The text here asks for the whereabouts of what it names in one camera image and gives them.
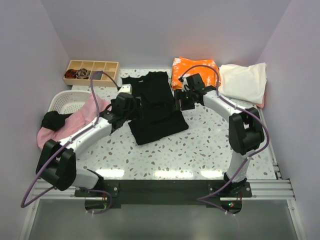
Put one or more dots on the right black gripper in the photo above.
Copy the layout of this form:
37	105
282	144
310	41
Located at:
179	95

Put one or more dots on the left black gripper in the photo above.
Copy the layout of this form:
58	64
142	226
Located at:
135	112

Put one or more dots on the red black rolled fabric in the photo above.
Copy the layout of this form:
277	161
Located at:
70	74

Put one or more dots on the grey rolled fabric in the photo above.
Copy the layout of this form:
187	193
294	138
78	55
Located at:
96	75

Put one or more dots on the orange white folded t-shirt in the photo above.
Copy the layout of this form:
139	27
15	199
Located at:
180	65

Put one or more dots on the wooden compartment box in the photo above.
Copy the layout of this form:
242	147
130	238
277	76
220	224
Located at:
109	69

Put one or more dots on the white laundry basket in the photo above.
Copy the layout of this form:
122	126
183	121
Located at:
68	101

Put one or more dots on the pink t-shirt in basket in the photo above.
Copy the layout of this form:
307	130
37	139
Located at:
78	120

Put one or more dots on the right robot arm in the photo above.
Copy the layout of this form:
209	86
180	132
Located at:
245	128

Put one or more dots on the black garment in basket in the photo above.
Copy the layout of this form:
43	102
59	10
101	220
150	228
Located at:
54	121

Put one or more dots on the black t-shirt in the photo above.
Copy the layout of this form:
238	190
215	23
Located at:
160	118

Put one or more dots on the pink folded t-shirt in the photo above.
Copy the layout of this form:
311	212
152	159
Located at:
260	105

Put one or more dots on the aluminium rail frame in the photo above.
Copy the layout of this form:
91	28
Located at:
262	189

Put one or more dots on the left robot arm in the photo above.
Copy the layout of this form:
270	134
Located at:
57	164

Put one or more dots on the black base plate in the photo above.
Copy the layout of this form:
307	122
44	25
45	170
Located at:
116	193

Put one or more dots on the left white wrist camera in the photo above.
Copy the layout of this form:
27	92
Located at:
125	88

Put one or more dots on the brown patterned rolled fabric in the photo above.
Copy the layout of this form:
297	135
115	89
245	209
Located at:
83	73

